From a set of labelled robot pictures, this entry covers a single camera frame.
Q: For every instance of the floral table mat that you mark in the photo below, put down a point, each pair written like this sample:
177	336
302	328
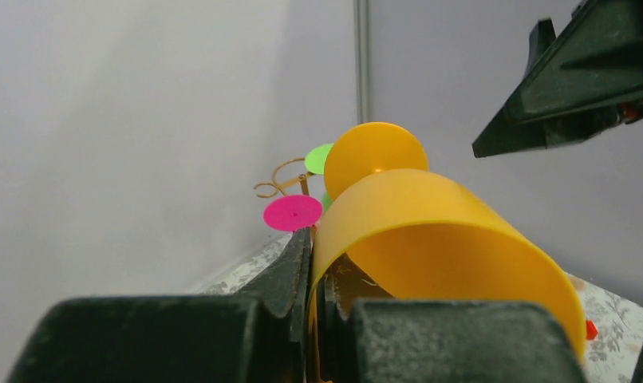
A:
611	357

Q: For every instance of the green plastic wine glass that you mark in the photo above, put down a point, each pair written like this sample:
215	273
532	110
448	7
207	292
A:
315	163

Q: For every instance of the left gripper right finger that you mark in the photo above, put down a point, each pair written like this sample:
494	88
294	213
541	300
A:
365	336

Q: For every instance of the red curved piece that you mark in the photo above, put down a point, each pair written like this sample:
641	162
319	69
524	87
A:
591	330

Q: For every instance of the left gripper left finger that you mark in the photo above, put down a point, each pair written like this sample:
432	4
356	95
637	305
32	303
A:
256	334

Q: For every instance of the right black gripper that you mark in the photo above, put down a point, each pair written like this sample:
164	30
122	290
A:
577	84

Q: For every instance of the gold wire glass rack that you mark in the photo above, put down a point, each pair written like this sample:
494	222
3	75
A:
275	187

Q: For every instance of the amber plastic wine glass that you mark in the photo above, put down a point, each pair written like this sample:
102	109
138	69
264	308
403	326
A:
418	234

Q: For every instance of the magenta plastic wine glass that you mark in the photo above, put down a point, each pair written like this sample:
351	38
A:
292	212

